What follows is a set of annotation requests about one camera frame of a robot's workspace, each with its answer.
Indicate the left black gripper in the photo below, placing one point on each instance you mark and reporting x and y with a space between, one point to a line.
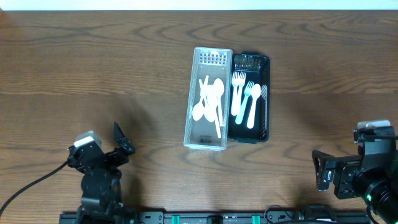
109 155

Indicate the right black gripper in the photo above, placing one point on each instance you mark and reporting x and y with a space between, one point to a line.
328 173

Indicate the white spoon diagonal top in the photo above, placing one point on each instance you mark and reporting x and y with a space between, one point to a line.
198 109

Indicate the white spoon bowl down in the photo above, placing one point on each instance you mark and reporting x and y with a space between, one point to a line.
207 112

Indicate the white spoon crossed under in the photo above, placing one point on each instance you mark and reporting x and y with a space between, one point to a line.
212 101

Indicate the white plastic spoon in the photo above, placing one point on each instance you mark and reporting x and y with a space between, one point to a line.
218 86

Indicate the pinkish white plastic fork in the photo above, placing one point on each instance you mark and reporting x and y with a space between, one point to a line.
242 80

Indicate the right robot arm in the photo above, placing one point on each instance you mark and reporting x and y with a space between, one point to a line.
385 208

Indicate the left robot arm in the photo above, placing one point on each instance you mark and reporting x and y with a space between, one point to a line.
101 200

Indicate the black plastic mesh basket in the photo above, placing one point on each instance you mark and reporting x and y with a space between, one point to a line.
258 69

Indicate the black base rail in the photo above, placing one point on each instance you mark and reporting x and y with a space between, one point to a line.
273 214

